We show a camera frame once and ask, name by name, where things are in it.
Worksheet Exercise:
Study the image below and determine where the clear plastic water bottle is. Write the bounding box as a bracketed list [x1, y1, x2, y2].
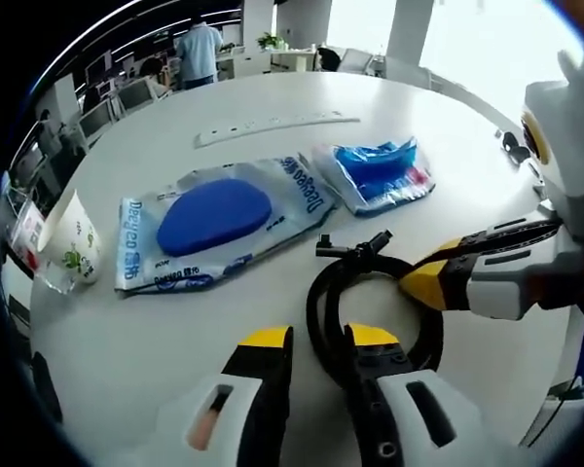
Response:
[4, 192, 79, 295]

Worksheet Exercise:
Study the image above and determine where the white counter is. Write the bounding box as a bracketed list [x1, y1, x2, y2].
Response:
[218, 43, 322, 77]

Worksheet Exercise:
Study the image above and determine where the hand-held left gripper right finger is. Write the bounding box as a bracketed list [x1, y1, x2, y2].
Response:
[343, 321, 510, 467]

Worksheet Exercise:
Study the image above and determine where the blue tissue packet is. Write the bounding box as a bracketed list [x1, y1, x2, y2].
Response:
[312, 135, 437, 218]

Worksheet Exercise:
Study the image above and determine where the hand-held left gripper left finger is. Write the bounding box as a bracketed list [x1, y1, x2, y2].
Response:
[155, 323, 296, 467]

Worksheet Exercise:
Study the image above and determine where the white table socket strip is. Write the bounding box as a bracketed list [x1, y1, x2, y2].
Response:
[193, 110, 361, 150]

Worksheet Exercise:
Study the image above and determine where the blue pad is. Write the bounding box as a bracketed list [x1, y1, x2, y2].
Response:
[114, 154, 340, 296]

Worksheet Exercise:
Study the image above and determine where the black cylinder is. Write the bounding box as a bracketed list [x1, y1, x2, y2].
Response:
[30, 350, 63, 423]

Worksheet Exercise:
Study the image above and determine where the black office chair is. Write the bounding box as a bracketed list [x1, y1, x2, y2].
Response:
[315, 47, 342, 72]

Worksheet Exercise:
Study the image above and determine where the white office chair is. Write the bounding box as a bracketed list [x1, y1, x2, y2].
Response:
[118, 80, 156, 113]
[80, 104, 112, 142]

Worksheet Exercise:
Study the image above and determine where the paper cup with green print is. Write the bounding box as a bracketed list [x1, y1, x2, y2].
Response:
[36, 188, 102, 286]

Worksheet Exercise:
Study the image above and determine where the small black gadget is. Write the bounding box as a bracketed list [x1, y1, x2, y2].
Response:
[499, 130, 529, 164]

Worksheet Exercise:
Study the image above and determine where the black cable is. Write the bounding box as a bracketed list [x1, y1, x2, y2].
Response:
[305, 230, 445, 390]

